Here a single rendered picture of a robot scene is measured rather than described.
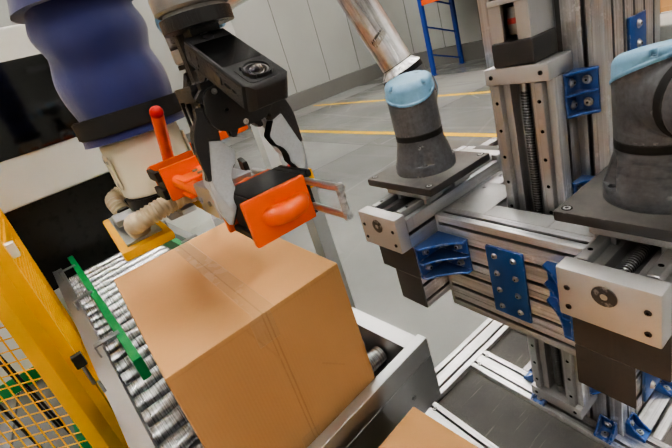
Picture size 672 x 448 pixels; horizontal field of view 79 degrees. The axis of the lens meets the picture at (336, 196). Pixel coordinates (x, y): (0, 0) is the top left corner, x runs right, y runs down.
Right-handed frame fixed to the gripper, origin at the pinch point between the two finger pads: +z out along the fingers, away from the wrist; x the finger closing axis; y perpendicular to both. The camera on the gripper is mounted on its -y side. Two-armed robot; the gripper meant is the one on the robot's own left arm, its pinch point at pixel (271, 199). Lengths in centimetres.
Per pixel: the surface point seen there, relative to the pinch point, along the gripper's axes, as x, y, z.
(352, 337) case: -19, 30, 51
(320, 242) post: -45, 86, 54
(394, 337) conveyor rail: -34, 37, 66
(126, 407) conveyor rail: 33, 83, 67
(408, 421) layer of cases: -20, 19, 71
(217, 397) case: 13, 29, 41
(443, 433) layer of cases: -23, 11, 71
